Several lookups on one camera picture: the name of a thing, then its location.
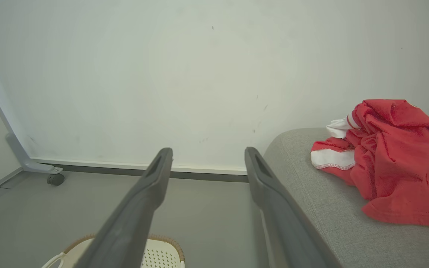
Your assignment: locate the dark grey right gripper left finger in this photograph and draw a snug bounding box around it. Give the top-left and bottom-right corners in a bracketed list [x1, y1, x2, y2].
[74, 147, 174, 268]

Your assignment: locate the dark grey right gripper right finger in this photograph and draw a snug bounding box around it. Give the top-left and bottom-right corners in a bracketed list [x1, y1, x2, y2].
[244, 147, 342, 268]

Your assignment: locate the red and white garment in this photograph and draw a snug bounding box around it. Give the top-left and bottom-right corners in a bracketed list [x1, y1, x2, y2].
[310, 99, 429, 228]

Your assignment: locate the white perforated laundry basket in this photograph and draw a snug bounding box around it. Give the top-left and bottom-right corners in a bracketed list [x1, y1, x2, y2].
[41, 233, 185, 268]

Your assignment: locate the grey fabric sofa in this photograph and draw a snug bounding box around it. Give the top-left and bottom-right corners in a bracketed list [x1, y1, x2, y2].
[262, 128, 429, 268]

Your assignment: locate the grey wheeled frame leg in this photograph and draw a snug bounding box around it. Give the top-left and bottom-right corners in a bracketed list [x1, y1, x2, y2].
[0, 54, 65, 186]

